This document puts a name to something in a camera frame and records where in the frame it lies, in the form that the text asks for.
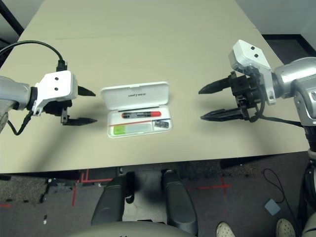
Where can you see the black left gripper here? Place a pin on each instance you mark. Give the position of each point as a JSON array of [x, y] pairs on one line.
[[59, 107]]

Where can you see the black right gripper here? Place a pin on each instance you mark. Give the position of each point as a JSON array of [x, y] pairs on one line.
[[248, 96]]

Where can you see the white plastic pencil case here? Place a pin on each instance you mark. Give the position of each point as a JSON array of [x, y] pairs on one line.
[[135, 95]]

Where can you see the red and black marker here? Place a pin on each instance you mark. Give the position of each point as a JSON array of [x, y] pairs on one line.
[[140, 114]]

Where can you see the small dark eraser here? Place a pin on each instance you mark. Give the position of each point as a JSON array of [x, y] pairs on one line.
[[161, 124]]

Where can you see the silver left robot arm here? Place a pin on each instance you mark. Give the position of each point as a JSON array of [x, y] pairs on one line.
[[14, 96]]

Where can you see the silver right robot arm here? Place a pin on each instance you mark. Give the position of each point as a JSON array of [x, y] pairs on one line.
[[291, 76]]

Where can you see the red tape lines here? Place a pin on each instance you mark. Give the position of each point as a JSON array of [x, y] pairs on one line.
[[98, 181]]

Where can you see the red tape cross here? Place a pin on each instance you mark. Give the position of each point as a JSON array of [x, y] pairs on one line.
[[223, 186]]

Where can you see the grey left robot leg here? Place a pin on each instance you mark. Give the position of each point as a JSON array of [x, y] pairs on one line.
[[108, 202]]

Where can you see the grey robot leg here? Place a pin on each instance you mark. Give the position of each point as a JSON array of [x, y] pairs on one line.
[[108, 202], [179, 205]]

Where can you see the grey right robot leg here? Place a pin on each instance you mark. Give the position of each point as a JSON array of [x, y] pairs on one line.
[[179, 205]]

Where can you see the grey square floor pad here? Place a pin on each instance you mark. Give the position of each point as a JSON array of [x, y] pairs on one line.
[[272, 207]]

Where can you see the white perforated shoe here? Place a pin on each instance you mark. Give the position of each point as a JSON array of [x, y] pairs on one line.
[[225, 230], [285, 228]]

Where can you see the grey robot torso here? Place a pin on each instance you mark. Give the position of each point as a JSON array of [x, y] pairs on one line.
[[130, 230]]

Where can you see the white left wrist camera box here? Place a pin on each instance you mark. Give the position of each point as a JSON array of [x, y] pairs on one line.
[[59, 86]]

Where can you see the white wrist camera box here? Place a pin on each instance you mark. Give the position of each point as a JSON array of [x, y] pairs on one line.
[[249, 56], [59, 86]]

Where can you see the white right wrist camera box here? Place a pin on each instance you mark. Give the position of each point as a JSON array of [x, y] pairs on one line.
[[249, 56]]

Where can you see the side table with black frame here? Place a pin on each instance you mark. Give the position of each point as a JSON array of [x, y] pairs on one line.
[[11, 14]]

